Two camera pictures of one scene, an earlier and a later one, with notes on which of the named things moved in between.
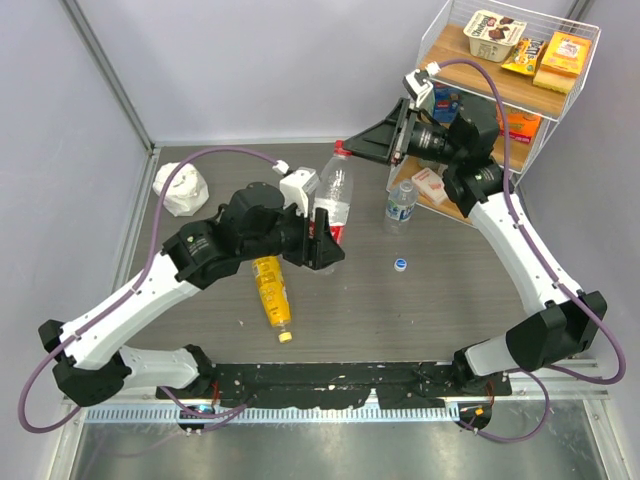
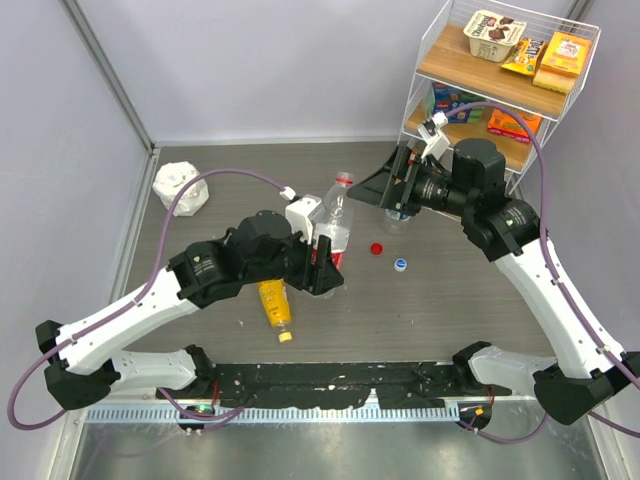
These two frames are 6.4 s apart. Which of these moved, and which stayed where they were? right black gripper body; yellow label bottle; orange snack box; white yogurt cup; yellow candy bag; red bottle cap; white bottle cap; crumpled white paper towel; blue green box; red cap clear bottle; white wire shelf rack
Moved: red cap clear bottle; right black gripper body; red bottle cap
Stayed: orange snack box; crumpled white paper towel; white wire shelf rack; white yogurt cup; yellow candy bag; blue green box; yellow label bottle; white bottle cap
